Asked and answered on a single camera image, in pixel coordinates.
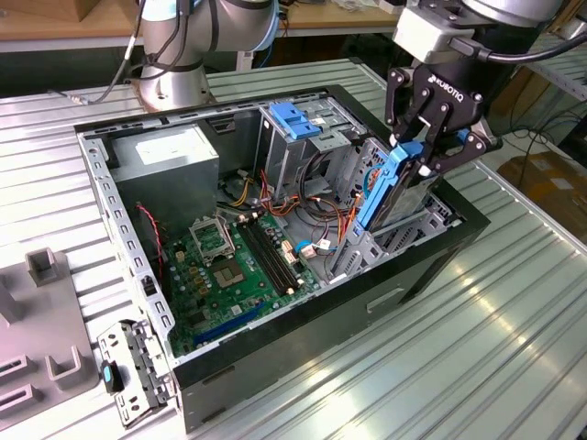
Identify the wooden desk white frame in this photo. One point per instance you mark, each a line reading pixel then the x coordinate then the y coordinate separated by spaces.
pixel 330 20

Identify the blue plastic drive latch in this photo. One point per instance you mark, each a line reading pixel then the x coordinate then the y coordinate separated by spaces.
pixel 293 120

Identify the black blue bracket latch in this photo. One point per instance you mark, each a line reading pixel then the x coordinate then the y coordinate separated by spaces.
pixel 111 377

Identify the grey square chipset chip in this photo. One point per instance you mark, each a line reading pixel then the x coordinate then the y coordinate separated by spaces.
pixel 228 275

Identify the grey power supply unit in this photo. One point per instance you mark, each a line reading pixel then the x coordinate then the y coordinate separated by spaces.
pixel 169 183

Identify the silver optical drive cage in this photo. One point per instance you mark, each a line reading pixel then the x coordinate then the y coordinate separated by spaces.
pixel 284 156

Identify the hard disk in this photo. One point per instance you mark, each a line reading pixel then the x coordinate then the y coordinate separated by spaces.
pixel 403 197

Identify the blue expansion slot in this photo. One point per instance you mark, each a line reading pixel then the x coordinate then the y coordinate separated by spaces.
pixel 220 331

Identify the black RAM slot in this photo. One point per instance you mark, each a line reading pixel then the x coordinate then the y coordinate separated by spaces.
pixel 277 254
pixel 261 259

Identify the grey parts rack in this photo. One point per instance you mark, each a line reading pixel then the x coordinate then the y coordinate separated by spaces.
pixel 41 330

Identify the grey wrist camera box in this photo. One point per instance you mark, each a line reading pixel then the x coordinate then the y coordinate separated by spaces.
pixel 426 36

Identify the metal CPU socket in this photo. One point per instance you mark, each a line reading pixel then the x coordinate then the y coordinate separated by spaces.
pixel 212 238

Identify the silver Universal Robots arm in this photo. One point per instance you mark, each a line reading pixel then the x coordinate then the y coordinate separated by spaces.
pixel 183 87

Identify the metal slat side table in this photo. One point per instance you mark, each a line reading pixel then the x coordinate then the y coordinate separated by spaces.
pixel 564 78

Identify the silver disk bay cage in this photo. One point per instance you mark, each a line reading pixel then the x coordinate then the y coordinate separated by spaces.
pixel 362 256

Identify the green motherboard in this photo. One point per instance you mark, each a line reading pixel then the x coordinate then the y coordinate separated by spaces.
pixel 243 302

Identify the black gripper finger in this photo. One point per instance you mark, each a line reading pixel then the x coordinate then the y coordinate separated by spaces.
pixel 463 151
pixel 399 105

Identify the brown cardboard box on floor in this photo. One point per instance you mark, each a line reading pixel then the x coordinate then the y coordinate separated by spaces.
pixel 550 192

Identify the silver expansion slot bracket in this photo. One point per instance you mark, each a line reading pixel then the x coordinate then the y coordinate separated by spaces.
pixel 137 376

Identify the black open PC case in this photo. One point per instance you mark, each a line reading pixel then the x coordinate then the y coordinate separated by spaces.
pixel 298 339

